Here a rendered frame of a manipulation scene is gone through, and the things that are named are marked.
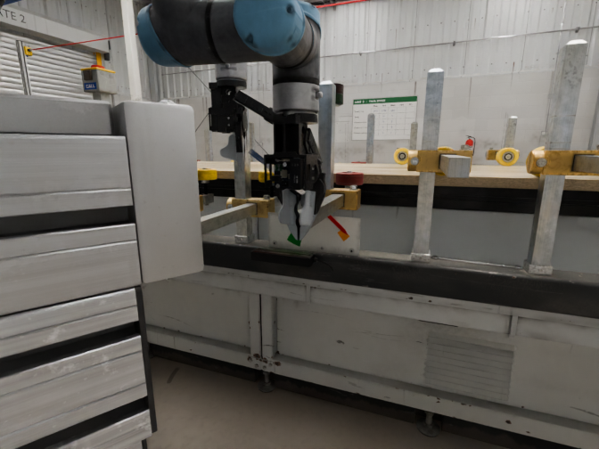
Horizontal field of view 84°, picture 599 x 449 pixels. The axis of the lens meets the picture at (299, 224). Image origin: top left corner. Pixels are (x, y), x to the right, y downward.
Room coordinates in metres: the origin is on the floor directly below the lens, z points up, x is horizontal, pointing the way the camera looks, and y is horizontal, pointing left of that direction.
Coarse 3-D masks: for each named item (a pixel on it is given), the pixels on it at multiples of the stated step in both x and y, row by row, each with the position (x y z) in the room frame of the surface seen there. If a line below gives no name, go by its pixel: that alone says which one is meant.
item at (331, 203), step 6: (324, 198) 0.78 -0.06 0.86; (330, 198) 0.78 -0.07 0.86; (336, 198) 0.78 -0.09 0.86; (342, 198) 0.84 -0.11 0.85; (324, 204) 0.69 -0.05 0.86; (330, 204) 0.72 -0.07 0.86; (336, 204) 0.78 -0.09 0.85; (342, 204) 0.84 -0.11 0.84; (300, 210) 0.61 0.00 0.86; (324, 210) 0.68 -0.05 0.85; (330, 210) 0.72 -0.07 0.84; (318, 216) 0.64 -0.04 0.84; (324, 216) 0.68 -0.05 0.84; (318, 222) 0.64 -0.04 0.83
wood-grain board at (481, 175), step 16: (224, 176) 1.17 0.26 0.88; (256, 176) 1.13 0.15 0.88; (368, 176) 1.00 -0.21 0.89; (384, 176) 0.99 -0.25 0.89; (400, 176) 0.97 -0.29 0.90; (416, 176) 0.95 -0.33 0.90; (480, 176) 0.90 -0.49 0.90; (496, 176) 0.90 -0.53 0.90; (512, 176) 0.90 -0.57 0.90; (528, 176) 0.90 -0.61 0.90; (576, 176) 0.90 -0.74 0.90; (592, 176) 0.90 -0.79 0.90
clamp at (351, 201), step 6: (330, 192) 0.86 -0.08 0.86; (336, 192) 0.85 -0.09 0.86; (342, 192) 0.85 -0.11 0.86; (348, 192) 0.84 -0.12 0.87; (354, 192) 0.84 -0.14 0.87; (360, 192) 0.88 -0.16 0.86; (348, 198) 0.84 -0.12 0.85; (354, 198) 0.84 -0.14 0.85; (360, 198) 0.88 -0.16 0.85; (348, 204) 0.84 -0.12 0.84; (354, 204) 0.84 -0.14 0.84
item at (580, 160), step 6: (576, 156) 0.68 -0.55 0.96; (582, 156) 0.65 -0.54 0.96; (588, 156) 0.63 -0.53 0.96; (594, 156) 0.61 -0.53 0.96; (576, 162) 0.67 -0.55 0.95; (582, 162) 0.65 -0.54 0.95; (588, 162) 0.62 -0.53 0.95; (594, 162) 0.60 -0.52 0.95; (576, 168) 0.67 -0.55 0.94; (582, 168) 0.64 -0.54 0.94; (588, 168) 0.62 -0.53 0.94; (594, 168) 0.60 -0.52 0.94
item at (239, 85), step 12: (216, 84) 0.84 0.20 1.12; (228, 84) 0.82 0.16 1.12; (240, 84) 0.83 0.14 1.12; (216, 96) 0.84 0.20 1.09; (228, 96) 0.84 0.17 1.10; (216, 108) 0.82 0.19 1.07; (228, 108) 0.82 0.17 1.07; (240, 108) 0.83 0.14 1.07; (216, 120) 0.83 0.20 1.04; (228, 120) 0.83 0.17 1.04; (228, 132) 0.87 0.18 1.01
